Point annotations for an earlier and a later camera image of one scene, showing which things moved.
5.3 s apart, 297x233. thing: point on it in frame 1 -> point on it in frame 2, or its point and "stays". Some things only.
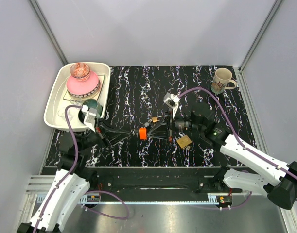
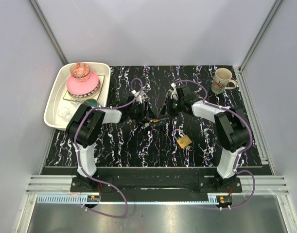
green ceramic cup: (94, 103) stays
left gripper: (105, 134) -> (148, 113)
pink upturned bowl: (83, 85) stays
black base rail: (160, 185) stays
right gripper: (157, 132) -> (166, 108)
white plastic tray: (54, 115) stays
